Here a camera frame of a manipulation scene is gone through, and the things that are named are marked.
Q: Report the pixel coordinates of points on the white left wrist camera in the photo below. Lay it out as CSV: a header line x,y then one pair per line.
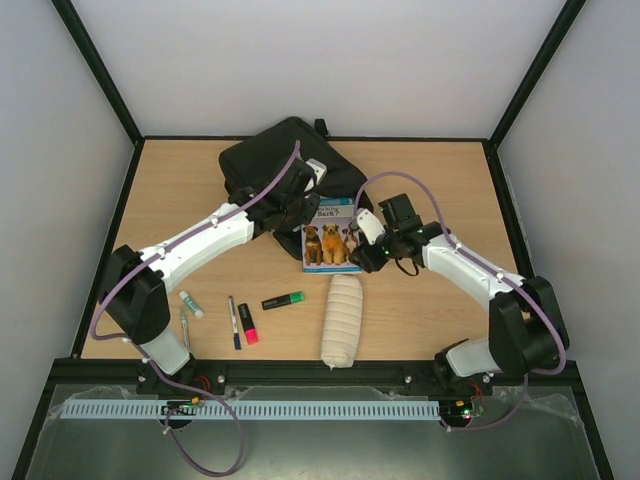
x,y
319,171

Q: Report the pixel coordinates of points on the dog picture book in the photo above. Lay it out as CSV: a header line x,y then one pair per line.
x,y
328,240

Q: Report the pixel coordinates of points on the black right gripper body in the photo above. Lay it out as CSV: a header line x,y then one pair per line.
x,y
373,251

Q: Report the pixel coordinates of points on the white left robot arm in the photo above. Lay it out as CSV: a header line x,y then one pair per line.
x,y
138,283

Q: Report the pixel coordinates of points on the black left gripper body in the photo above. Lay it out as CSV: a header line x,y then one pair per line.
x,y
305,217

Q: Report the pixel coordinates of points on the pink black highlighter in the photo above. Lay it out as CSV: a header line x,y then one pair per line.
x,y
250,332

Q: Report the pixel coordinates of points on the white green glue stick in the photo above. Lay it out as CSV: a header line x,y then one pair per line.
x,y
191,304

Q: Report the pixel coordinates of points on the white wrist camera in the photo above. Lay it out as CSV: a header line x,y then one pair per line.
x,y
369,225
319,171

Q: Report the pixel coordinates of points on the beige ribbed pencil case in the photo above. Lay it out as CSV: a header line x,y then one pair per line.
x,y
342,322

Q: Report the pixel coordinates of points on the light blue cable duct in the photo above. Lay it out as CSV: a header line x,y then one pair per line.
x,y
252,410

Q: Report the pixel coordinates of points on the blue white marker pen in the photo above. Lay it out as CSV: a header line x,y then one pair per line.
x,y
234,323

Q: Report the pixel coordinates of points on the green black highlighter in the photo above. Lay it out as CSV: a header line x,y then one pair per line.
x,y
283,300

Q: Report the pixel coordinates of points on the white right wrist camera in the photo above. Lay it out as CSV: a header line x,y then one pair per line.
x,y
369,225

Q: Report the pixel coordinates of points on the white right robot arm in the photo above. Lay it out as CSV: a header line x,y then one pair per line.
x,y
526,330

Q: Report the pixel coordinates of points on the black student backpack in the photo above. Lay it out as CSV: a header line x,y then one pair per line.
x,y
271,166

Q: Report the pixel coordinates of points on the black enclosure frame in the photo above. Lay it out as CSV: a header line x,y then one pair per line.
x,y
306,373

